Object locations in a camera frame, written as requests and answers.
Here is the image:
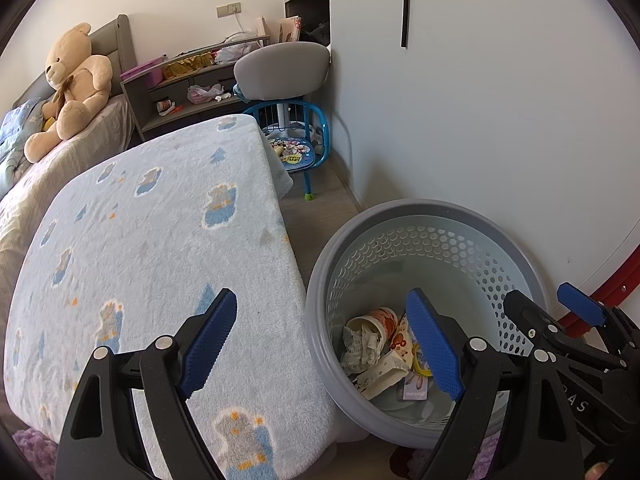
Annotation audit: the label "tan teddy bear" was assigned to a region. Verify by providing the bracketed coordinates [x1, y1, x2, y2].
[25, 22, 113, 163]

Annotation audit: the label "white paper cup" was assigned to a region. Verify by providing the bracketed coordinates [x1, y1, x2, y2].
[345, 306, 399, 351]

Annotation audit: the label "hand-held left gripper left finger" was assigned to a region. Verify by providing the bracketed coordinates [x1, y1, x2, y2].
[54, 287, 238, 480]

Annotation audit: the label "purple fluffy cloth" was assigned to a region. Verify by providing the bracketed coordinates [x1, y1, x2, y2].
[12, 427, 58, 480]

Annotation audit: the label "white plastic bag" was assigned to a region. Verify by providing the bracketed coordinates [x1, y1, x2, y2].
[215, 35, 266, 64]

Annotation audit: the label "pink patterned gift bag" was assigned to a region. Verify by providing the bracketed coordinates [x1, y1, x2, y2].
[277, 16, 303, 43]

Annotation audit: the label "white green carton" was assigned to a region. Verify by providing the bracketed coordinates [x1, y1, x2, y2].
[352, 350, 410, 401]

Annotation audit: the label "red printed wrapper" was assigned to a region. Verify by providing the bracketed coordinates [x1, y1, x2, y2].
[390, 327, 416, 361]

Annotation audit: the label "pink plastic box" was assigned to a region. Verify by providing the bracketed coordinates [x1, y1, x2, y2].
[119, 55, 168, 83]

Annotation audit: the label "grey padded chair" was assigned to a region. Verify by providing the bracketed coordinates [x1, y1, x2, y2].
[234, 41, 332, 128]

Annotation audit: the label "grey perforated plastic basket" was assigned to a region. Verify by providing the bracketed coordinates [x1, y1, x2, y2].
[305, 199, 551, 450]

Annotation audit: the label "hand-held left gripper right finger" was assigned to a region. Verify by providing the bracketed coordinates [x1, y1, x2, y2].
[405, 287, 586, 480]

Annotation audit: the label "bed with grey headboard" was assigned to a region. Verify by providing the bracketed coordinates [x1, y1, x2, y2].
[0, 14, 136, 266]

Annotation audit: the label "blue printed quilt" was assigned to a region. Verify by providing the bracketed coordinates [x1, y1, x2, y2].
[0, 97, 46, 181]

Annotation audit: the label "yellow plastic lid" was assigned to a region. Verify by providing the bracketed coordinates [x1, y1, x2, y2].
[410, 345, 434, 379]

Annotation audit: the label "purple cartoon box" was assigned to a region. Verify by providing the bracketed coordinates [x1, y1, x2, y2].
[397, 375, 431, 403]

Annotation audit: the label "blue child chair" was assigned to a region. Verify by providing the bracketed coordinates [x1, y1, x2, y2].
[242, 100, 328, 202]

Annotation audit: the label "white paper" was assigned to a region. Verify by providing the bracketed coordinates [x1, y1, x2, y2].
[341, 325, 386, 376]

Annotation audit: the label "grey shelf unit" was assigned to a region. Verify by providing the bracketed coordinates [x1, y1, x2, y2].
[120, 35, 271, 142]

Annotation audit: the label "dark cloth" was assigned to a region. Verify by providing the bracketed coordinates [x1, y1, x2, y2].
[300, 20, 331, 43]

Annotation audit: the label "pink plastic bag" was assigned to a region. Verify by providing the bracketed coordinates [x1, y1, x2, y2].
[187, 84, 224, 104]

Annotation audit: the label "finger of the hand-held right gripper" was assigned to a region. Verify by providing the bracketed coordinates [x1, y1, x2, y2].
[556, 282, 640, 361]
[502, 289, 581, 358]

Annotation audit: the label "gold foil packets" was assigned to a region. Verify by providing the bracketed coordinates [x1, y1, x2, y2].
[164, 52, 216, 81]

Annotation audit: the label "red hoop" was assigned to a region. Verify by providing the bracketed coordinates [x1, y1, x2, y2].
[555, 245, 640, 341]

